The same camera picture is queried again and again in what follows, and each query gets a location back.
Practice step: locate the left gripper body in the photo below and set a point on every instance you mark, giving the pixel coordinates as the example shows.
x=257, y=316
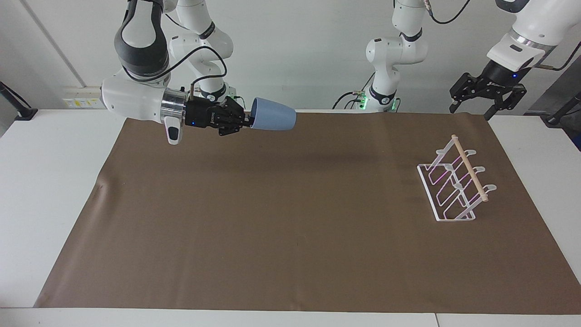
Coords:
x=497, y=79

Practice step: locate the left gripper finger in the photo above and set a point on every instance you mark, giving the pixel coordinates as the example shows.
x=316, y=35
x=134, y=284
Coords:
x=510, y=99
x=464, y=88

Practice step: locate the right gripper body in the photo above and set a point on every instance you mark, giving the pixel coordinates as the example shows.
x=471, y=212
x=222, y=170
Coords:
x=199, y=114

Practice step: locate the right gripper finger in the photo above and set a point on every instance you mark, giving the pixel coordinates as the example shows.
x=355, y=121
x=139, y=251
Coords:
x=232, y=108
x=231, y=126

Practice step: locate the blue cup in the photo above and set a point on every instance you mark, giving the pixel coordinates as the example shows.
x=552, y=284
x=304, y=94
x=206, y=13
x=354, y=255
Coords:
x=273, y=115

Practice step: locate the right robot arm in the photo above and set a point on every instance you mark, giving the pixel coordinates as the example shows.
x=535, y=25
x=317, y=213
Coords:
x=136, y=97

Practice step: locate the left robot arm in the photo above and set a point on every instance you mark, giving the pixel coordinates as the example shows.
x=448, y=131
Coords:
x=392, y=52

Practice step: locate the black stand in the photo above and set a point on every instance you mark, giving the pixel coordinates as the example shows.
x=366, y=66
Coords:
x=563, y=112
x=20, y=110

